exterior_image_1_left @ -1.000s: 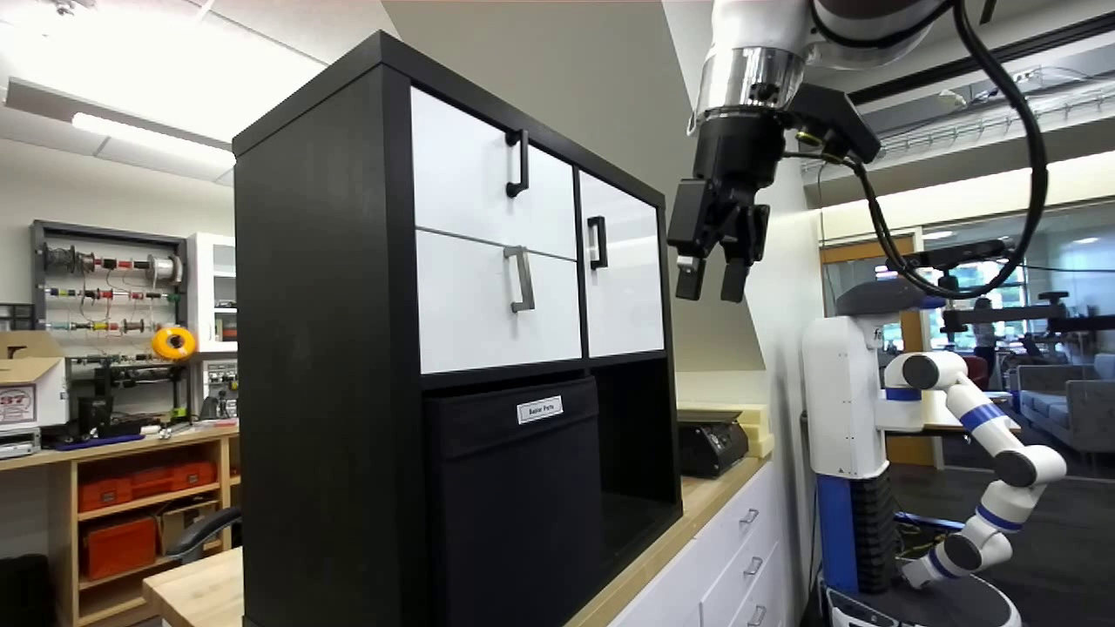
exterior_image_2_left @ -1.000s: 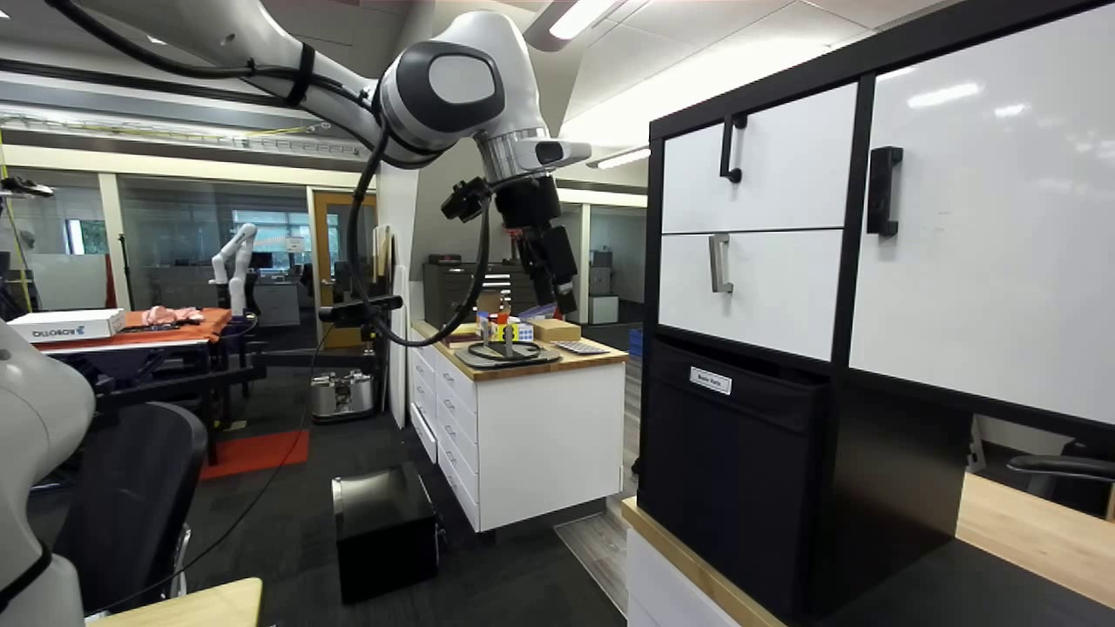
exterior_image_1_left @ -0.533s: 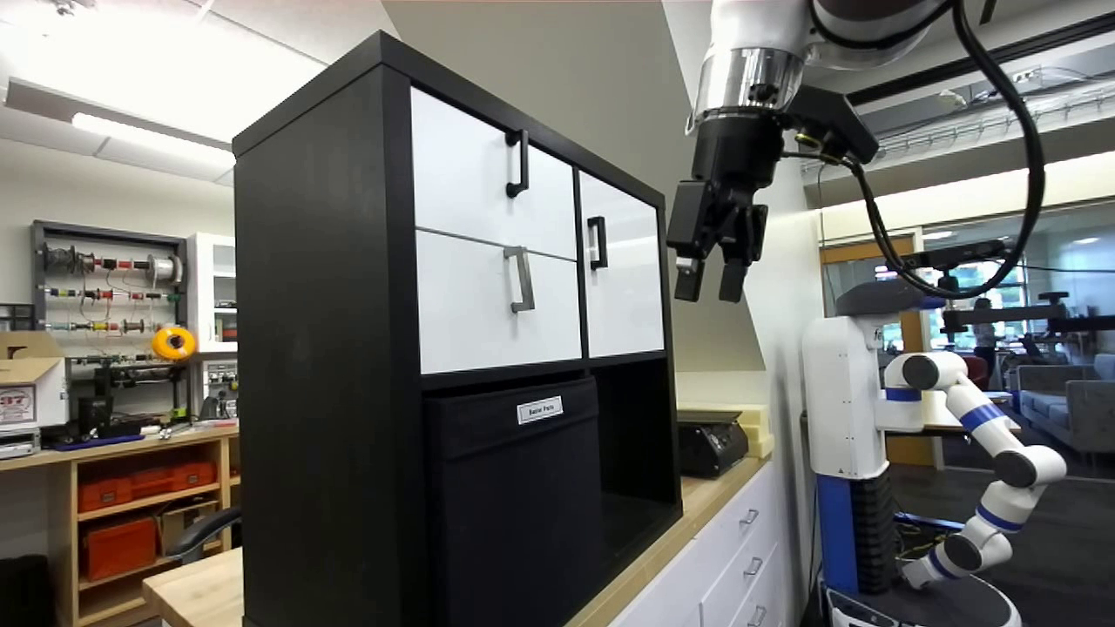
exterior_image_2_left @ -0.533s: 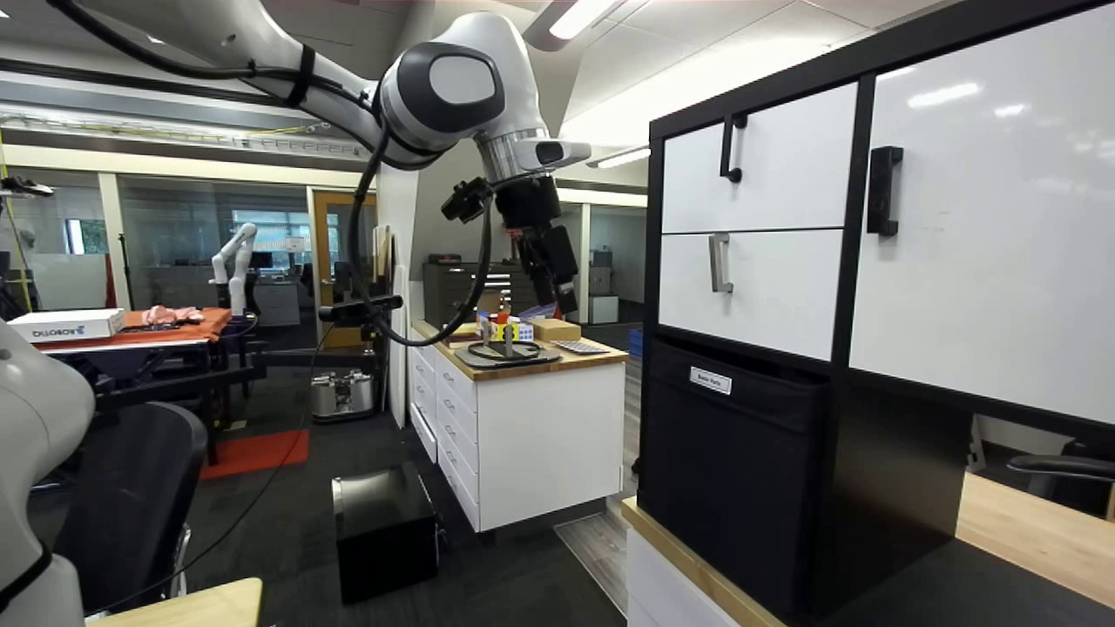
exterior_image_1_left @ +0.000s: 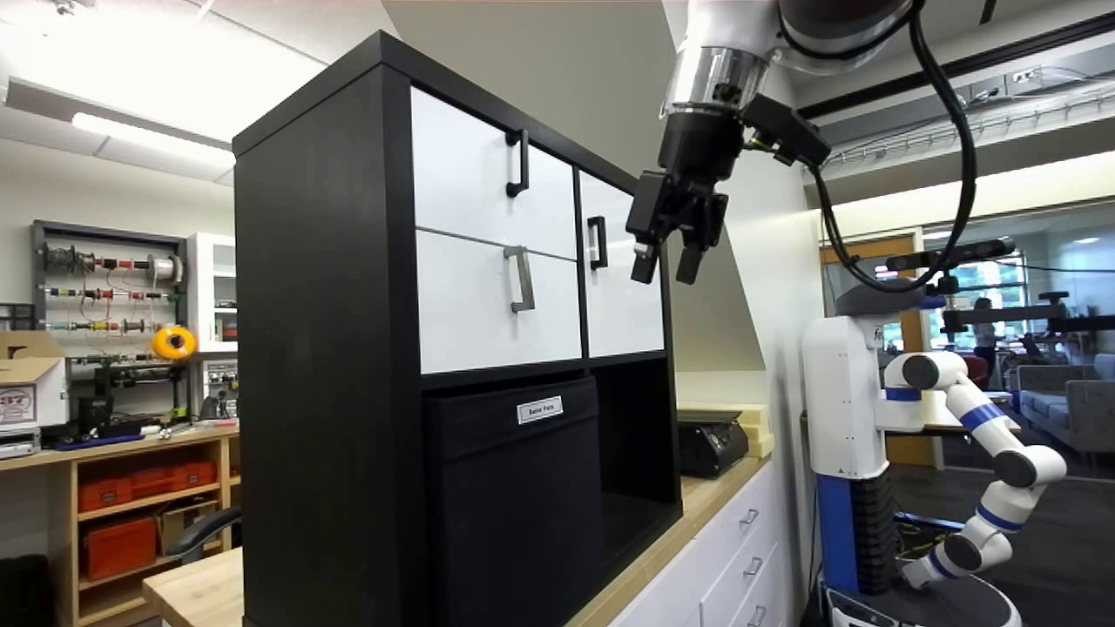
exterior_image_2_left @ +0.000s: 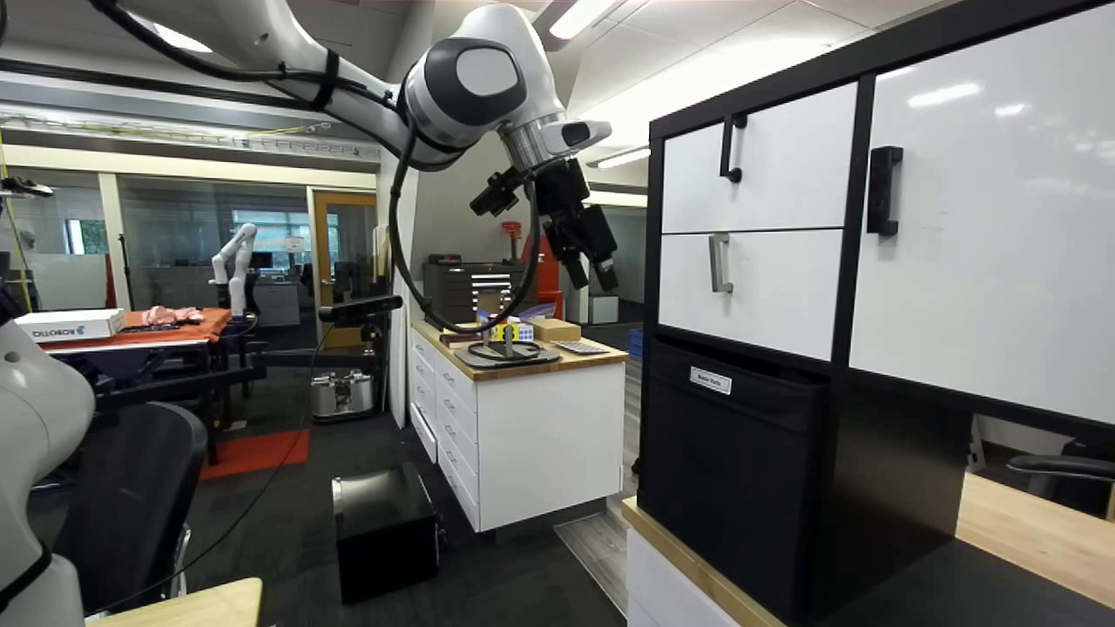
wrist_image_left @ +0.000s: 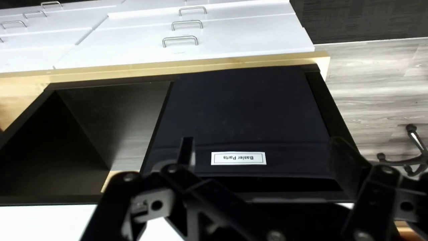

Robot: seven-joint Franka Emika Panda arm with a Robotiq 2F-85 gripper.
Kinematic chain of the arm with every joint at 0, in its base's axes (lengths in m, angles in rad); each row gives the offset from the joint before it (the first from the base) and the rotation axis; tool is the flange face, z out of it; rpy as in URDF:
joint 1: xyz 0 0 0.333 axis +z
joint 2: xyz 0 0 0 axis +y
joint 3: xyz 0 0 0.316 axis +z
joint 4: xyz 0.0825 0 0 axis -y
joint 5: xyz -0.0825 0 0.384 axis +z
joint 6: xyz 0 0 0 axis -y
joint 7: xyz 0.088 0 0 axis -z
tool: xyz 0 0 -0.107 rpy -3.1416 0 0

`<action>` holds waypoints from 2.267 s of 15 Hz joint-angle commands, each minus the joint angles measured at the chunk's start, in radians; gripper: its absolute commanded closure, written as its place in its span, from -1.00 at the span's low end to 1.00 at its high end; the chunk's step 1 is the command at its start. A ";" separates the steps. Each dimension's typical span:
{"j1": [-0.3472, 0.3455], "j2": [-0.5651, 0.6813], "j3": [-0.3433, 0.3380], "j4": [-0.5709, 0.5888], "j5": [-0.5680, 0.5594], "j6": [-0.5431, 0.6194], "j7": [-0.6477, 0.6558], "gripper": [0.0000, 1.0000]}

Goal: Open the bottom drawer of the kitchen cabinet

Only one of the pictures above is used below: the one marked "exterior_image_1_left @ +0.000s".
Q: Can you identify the black device on counter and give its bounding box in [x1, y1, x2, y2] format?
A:
[675, 409, 753, 482]

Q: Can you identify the white wall shelf cabinet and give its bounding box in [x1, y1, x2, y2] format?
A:
[190, 230, 243, 356]

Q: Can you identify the black benchtop machine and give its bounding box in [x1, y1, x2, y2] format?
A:
[48, 352, 194, 452]

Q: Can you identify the blue sofa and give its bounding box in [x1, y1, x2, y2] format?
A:
[1012, 352, 1115, 460]

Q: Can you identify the long red toolbox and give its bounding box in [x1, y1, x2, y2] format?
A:
[77, 458, 225, 516]

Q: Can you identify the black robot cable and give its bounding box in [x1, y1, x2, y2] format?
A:
[807, 0, 985, 300]

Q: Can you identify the black wooden kitchen cabinet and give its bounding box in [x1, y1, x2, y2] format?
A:
[229, 27, 686, 627]

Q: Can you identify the yellow filament spool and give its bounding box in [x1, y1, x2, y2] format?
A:
[150, 320, 204, 370]

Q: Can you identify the grey wall tool rack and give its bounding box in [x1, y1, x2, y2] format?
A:
[27, 220, 194, 342]

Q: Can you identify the black fabric storage bin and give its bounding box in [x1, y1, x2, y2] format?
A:
[423, 372, 610, 627]

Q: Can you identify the small red toolbox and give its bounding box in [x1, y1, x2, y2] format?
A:
[82, 516, 165, 587]

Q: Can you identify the white cabinet door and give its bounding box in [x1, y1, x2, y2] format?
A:
[577, 171, 671, 361]

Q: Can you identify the white counter with drawers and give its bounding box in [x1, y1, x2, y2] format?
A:
[570, 451, 795, 627]

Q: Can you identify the light wooden table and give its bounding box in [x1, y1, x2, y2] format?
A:
[140, 548, 247, 627]

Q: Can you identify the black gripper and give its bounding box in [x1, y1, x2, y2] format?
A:
[623, 112, 747, 288]

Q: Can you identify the white drawer with black handle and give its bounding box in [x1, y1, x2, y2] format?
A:
[407, 83, 582, 260]

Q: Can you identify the white blue mobile robot body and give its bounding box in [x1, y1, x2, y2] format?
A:
[798, 277, 1026, 627]

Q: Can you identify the yellow foam block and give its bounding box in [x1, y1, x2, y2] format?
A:
[742, 403, 778, 465]

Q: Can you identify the wooden workbench with shelves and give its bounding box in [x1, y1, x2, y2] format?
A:
[0, 418, 243, 627]

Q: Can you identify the white cardboard box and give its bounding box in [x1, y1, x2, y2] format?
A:
[0, 352, 75, 445]

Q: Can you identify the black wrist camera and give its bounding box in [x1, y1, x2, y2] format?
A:
[742, 91, 837, 176]

